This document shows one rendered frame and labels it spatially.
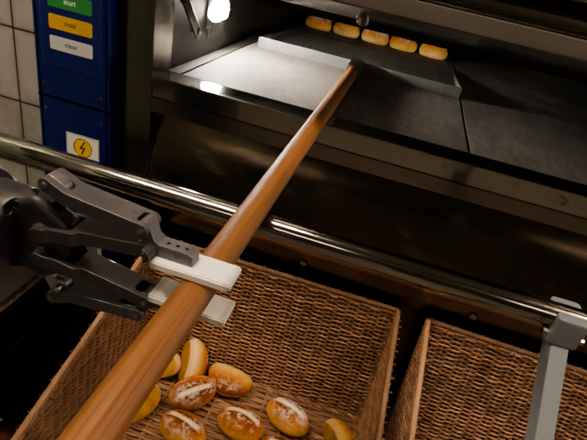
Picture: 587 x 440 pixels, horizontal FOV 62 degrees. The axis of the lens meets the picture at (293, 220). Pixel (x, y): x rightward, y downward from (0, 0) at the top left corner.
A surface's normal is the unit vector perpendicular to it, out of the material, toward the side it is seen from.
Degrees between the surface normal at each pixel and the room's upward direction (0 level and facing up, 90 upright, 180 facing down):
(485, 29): 79
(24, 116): 90
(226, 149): 70
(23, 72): 90
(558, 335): 90
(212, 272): 0
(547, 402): 44
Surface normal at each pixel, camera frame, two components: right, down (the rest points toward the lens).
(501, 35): -0.21, 0.29
